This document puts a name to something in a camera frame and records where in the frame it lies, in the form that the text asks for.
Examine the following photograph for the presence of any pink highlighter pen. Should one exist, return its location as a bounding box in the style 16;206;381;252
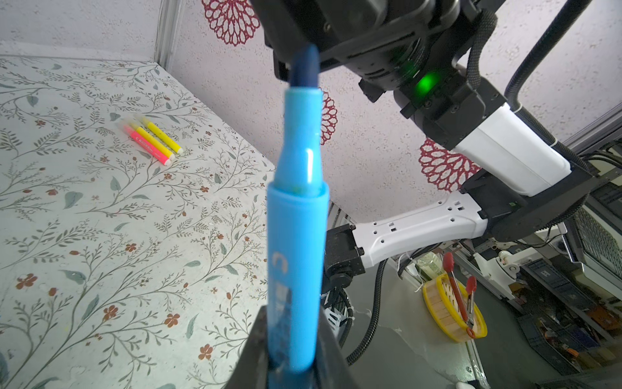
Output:
120;124;171;166

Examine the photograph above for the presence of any yellow highlighter pen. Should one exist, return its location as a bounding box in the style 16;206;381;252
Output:
125;122;173;160
138;116;184;155

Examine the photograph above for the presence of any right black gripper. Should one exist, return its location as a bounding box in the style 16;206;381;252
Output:
252;0;505;150

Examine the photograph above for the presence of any blue highlighter pen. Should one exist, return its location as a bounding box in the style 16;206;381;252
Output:
267;45;330;374

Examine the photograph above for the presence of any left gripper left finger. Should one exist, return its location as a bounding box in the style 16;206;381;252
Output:
225;306;269;389

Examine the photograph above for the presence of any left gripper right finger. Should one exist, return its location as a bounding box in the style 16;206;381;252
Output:
314;315;359;389

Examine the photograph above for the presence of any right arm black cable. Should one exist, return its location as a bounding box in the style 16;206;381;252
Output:
502;0;594;171

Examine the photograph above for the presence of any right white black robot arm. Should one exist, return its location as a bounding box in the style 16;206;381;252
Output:
252;1;596;292

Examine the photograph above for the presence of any yellow basket with tongs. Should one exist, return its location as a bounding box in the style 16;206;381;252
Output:
423;252;488;343

